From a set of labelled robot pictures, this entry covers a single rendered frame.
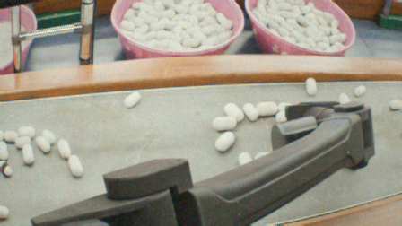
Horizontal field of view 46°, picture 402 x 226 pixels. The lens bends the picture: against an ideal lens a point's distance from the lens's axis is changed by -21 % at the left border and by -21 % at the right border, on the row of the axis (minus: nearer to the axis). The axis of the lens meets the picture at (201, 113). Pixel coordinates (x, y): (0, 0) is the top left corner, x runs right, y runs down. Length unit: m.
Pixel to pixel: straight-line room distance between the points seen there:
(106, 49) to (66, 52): 0.09
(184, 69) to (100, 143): 0.20
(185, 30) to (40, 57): 0.32
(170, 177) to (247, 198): 0.08
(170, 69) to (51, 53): 0.31
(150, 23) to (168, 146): 0.32
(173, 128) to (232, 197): 0.47
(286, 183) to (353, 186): 0.41
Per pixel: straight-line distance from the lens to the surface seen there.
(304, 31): 1.19
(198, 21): 1.16
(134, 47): 1.04
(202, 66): 0.99
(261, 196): 0.48
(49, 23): 1.22
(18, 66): 0.99
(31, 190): 0.83
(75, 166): 0.83
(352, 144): 0.65
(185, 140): 0.90
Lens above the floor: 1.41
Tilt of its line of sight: 45 degrees down
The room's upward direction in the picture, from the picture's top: 10 degrees clockwise
